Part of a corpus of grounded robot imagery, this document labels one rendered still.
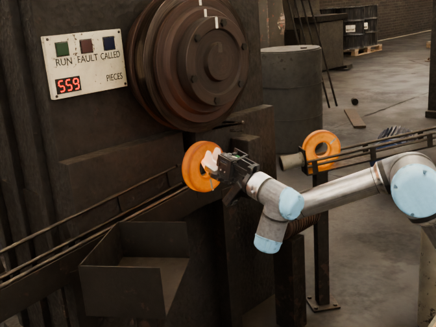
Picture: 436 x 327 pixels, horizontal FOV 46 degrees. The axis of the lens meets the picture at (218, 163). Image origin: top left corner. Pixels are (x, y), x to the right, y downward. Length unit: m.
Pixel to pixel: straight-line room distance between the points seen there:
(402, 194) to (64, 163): 0.95
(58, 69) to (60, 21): 0.14
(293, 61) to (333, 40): 5.41
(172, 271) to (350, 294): 1.20
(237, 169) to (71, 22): 0.65
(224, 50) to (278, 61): 2.74
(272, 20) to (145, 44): 4.47
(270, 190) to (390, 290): 1.28
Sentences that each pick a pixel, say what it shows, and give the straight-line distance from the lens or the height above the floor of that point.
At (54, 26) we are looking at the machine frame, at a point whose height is 1.27.
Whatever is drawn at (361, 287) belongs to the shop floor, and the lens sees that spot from 2.54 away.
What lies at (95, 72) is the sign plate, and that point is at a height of 1.12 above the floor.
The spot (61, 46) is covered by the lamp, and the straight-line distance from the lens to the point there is 1.60.
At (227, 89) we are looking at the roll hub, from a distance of 1.73.
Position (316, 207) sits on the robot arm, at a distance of 1.49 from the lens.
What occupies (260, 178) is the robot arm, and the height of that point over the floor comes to 0.84.
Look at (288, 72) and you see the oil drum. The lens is 4.41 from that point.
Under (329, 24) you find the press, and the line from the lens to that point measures 9.68.
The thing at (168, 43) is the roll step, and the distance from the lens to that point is 1.62.
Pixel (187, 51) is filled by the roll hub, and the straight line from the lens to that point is 1.59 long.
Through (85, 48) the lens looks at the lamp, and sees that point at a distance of 1.63.
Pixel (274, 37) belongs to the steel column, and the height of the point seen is 0.89.
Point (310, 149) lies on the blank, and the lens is 2.09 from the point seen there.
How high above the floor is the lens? 1.29
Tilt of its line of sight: 17 degrees down
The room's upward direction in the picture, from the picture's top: 4 degrees counter-clockwise
